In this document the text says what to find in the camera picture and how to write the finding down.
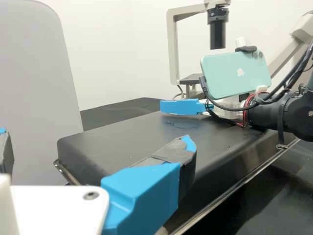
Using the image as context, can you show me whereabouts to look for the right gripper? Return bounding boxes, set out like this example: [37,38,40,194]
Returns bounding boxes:
[159,97,248,123]

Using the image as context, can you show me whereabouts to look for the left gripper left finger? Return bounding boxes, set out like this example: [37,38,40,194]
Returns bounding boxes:
[0,127,15,175]

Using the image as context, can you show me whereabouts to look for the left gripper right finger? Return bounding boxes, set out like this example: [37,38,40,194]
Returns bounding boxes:
[100,134,197,232]

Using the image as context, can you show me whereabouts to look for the cream microscope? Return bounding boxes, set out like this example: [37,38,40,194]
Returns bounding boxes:
[166,0,313,102]

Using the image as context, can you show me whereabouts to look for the black tray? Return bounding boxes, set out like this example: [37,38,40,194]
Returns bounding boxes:
[53,97,302,232]

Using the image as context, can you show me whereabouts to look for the white box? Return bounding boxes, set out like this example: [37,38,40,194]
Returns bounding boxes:
[0,0,84,185]

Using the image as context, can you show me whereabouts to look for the right wrist camera phone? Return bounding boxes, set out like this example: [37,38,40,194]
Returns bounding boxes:
[200,36,272,101]

